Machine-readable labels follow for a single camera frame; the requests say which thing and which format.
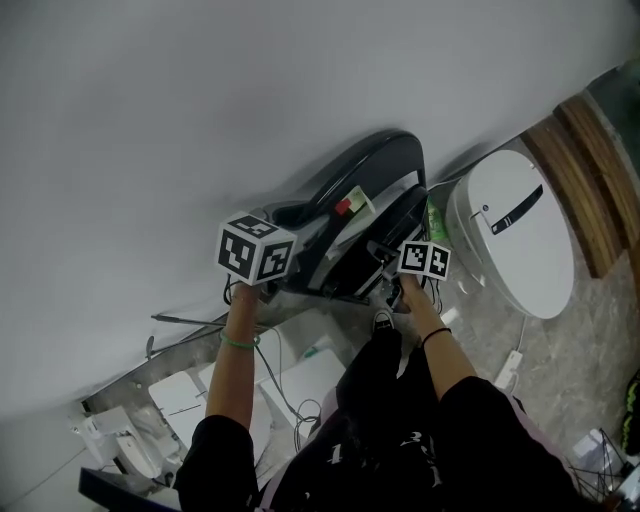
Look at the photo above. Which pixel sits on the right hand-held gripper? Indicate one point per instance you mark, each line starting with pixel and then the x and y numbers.
pixel 425 260

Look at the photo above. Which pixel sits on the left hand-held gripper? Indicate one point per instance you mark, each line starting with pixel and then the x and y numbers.
pixel 250 250

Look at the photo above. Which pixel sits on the black folding chair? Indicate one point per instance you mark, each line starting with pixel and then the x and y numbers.
pixel 400 150

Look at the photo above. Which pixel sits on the person's left forearm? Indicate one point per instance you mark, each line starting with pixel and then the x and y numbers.
pixel 230 380

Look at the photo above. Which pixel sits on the person's right forearm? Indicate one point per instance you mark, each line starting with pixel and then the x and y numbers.
pixel 440 360

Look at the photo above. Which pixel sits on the red and white sticker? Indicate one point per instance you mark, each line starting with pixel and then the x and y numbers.
pixel 352 202

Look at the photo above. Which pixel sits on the green bottle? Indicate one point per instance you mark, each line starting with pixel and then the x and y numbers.
pixel 436 220

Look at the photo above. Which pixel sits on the person's left sneaker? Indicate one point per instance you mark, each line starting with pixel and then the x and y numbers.
pixel 383 320

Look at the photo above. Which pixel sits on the black wrist band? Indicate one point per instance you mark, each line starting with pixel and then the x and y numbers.
pixel 435 334

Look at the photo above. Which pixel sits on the person's black trousers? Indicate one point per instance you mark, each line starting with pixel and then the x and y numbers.
pixel 375 375

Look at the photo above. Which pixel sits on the white oval toilet black strip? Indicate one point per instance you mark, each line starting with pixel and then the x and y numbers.
pixel 525 260

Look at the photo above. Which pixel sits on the plain black rod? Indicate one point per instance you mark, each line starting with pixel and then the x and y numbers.
pixel 200 320

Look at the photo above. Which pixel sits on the white toilet with square tank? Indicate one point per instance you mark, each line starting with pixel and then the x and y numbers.
pixel 305 380

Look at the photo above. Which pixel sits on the white power strip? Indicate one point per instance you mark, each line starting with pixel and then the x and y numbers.
pixel 510 369

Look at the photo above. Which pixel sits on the wooden stair steps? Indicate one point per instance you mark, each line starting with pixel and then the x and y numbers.
pixel 580 190

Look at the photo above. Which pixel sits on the person's black printed shirt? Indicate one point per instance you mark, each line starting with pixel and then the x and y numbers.
pixel 450 460

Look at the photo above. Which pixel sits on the white tankless smart toilet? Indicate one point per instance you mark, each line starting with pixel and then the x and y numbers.
pixel 175 405

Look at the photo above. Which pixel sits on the white box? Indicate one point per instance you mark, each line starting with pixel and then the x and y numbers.
pixel 590 445

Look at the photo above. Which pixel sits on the green and black sneaker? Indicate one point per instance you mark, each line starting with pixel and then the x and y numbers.
pixel 635 385
pixel 631 430

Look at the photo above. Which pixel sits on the black tripod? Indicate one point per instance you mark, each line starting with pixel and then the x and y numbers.
pixel 600 475

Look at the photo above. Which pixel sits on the dark blue board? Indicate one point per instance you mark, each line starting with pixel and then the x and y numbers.
pixel 120 487

